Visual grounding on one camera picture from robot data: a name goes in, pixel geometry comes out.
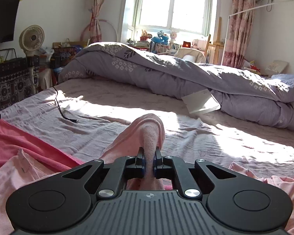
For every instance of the patterned cloth covered cabinet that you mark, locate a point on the patterned cloth covered cabinet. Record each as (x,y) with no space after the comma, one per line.
(19,79)

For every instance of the white pedestal fan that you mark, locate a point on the white pedestal fan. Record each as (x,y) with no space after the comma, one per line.
(31,39)

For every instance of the pink floral curtain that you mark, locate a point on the pink floral curtain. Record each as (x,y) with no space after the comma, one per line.
(239,32)
(95,30)

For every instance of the black wall television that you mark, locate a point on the black wall television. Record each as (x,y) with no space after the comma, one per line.
(8,13)

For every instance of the purple floral duvet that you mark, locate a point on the purple floral duvet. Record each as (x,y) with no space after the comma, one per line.
(241,93)

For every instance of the wooden easel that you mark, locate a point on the wooden easel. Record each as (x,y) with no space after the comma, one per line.
(212,49)

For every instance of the pink terry blanket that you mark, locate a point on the pink terry blanket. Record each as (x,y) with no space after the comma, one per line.
(13,139)

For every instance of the right pink floral curtain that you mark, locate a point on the right pink floral curtain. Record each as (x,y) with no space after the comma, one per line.
(239,32)

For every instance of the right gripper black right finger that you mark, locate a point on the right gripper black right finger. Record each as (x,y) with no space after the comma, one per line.
(162,167)

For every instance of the pink strawberry print shirt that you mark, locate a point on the pink strawberry print shirt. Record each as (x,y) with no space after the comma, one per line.
(146,131)

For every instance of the blue grey pillow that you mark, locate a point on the blue grey pillow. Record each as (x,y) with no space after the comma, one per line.
(284,79)

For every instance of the black wire basket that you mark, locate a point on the black wire basket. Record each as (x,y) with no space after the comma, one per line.
(7,54)

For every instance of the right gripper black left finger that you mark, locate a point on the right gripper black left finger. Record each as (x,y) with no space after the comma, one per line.
(136,165)

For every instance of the left pink floral curtain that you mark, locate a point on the left pink floral curtain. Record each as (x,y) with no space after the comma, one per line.
(95,30)

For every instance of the blue plush toy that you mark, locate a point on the blue plush toy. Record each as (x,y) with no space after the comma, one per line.
(161,38)

